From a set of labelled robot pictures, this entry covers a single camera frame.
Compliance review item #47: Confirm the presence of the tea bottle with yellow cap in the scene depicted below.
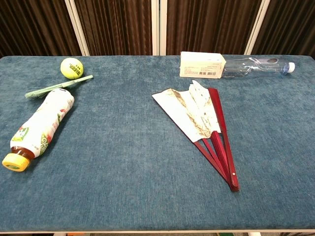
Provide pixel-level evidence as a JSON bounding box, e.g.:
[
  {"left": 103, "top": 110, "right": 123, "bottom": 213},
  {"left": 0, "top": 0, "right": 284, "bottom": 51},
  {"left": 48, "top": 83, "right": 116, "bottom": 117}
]
[{"left": 1, "top": 88, "right": 75, "bottom": 172}]

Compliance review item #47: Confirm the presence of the yellow-green tennis ball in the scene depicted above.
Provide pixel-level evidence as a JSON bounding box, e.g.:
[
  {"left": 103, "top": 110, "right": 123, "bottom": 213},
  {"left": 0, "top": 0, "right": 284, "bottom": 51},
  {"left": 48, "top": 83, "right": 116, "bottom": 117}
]
[{"left": 60, "top": 57, "right": 84, "bottom": 80}]

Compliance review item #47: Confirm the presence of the red and white folding fan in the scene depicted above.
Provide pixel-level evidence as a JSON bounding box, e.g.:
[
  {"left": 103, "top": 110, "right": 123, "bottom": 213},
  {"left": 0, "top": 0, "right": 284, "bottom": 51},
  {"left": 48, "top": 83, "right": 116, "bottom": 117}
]
[{"left": 152, "top": 80, "right": 240, "bottom": 192}]

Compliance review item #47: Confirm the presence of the blue velvet table cloth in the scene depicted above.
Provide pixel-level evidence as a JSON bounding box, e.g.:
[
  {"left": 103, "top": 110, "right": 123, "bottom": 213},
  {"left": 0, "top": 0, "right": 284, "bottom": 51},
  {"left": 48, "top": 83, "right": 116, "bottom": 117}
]
[{"left": 0, "top": 54, "right": 315, "bottom": 233}]

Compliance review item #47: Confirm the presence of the white partition frame post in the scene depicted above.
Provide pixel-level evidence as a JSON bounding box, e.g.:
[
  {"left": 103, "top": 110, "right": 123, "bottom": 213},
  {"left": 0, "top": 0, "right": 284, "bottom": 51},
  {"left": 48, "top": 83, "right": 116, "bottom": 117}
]
[
  {"left": 244, "top": 0, "right": 271, "bottom": 56},
  {"left": 151, "top": 0, "right": 168, "bottom": 56},
  {"left": 64, "top": 0, "right": 91, "bottom": 57}
]

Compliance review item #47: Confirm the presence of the light green plastic stick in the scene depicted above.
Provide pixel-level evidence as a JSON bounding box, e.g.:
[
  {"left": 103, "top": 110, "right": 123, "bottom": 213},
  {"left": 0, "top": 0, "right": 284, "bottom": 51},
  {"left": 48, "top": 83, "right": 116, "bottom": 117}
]
[{"left": 24, "top": 75, "right": 94, "bottom": 99}]

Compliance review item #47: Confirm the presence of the white cardboard box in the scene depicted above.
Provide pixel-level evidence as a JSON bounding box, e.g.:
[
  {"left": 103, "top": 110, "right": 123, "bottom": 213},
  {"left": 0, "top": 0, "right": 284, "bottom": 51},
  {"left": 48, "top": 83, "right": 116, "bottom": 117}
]
[{"left": 179, "top": 51, "right": 226, "bottom": 80}]

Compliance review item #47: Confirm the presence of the clear plastic water bottle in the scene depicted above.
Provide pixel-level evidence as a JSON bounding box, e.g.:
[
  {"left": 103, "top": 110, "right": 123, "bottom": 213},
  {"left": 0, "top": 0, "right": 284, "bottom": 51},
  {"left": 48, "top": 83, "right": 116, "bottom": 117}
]
[{"left": 221, "top": 57, "right": 296, "bottom": 79}]

